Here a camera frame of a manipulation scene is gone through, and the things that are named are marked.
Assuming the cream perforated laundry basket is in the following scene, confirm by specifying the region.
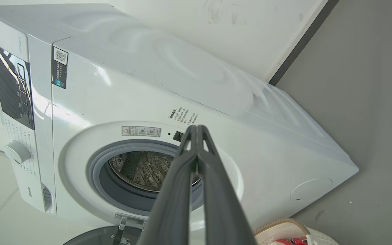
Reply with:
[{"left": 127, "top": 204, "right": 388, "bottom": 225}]
[{"left": 253, "top": 218, "right": 340, "bottom": 245}]

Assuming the black round washer door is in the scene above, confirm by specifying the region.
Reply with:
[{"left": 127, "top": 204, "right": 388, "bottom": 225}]
[{"left": 63, "top": 225, "right": 149, "bottom": 245}]

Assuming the red printed garment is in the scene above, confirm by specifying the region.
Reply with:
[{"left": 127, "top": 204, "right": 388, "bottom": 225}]
[{"left": 270, "top": 237, "right": 309, "bottom": 245}]

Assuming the silver metal door hinge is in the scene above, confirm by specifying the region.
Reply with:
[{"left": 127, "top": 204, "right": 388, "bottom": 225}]
[{"left": 113, "top": 213, "right": 146, "bottom": 245}]

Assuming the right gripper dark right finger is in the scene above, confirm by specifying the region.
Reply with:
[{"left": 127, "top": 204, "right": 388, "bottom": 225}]
[{"left": 197, "top": 125, "right": 258, "bottom": 245}]

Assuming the black QR code sticker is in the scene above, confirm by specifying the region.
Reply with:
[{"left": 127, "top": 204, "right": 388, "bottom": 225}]
[{"left": 51, "top": 46, "right": 69, "bottom": 89}]

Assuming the black washing machine display panel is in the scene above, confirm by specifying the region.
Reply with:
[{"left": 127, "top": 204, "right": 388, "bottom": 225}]
[{"left": 0, "top": 42, "right": 35, "bottom": 130}]

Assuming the grey warning sticker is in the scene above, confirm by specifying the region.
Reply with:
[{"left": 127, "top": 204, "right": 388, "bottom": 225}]
[{"left": 121, "top": 126, "right": 161, "bottom": 137}]

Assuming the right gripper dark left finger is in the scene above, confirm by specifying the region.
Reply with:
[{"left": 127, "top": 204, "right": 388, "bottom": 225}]
[{"left": 136, "top": 125, "right": 198, "bottom": 245}]

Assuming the round white filter cover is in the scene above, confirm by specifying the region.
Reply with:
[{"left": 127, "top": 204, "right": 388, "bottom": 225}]
[{"left": 291, "top": 177, "right": 333, "bottom": 202}]

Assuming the grey rubber door seal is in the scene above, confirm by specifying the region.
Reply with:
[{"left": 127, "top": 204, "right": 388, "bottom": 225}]
[{"left": 86, "top": 139, "right": 204, "bottom": 213}]

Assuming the white front-load washing machine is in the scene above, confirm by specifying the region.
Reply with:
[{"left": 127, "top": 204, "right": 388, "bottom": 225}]
[{"left": 0, "top": 3, "right": 359, "bottom": 245}]

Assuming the stainless steel washing machine drum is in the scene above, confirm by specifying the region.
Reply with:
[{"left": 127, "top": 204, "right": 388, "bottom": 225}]
[{"left": 108, "top": 151, "right": 201, "bottom": 193}]

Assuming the white and dark baseboard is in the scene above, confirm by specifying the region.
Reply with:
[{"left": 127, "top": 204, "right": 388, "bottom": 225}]
[{"left": 262, "top": 0, "right": 340, "bottom": 86}]

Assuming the white washing machine dial knob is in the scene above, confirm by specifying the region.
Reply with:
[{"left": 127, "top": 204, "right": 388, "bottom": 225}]
[{"left": 4, "top": 141, "right": 32, "bottom": 165}]

